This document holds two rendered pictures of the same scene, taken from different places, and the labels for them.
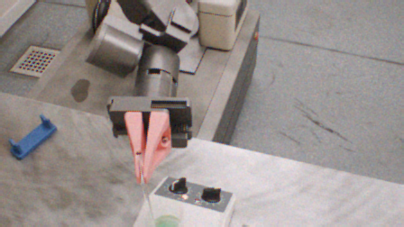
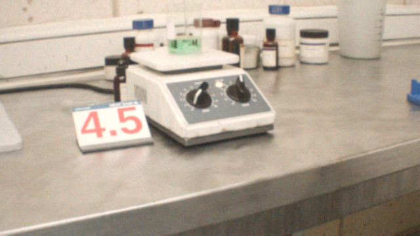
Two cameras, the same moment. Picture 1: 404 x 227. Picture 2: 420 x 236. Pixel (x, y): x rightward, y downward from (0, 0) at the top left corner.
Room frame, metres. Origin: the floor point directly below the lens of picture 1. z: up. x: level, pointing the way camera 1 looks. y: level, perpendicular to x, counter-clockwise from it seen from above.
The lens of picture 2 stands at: (0.85, -0.47, 0.95)
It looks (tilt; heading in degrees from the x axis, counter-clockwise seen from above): 15 degrees down; 134
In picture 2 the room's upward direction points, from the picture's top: 1 degrees counter-clockwise
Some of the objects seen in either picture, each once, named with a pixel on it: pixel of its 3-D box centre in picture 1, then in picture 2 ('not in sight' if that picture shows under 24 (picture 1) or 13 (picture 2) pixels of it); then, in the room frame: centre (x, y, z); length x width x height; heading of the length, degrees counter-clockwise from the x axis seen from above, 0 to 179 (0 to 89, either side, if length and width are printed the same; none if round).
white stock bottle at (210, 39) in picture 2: not in sight; (203, 45); (0.10, 0.30, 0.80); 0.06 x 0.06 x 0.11
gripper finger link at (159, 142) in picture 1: (138, 148); not in sight; (0.33, 0.08, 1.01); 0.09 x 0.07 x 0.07; 177
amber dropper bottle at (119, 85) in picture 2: not in sight; (122, 82); (0.18, 0.03, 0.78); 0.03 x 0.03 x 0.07
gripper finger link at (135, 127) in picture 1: (154, 148); not in sight; (0.33, 0.06, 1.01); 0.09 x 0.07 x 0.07; 177
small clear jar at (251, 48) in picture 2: not in sight; (243, 52); (0.13, 0.40, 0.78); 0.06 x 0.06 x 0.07
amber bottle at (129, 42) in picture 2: not in sight; (130, 60); (0.07, 0.14, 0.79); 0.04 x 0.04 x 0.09
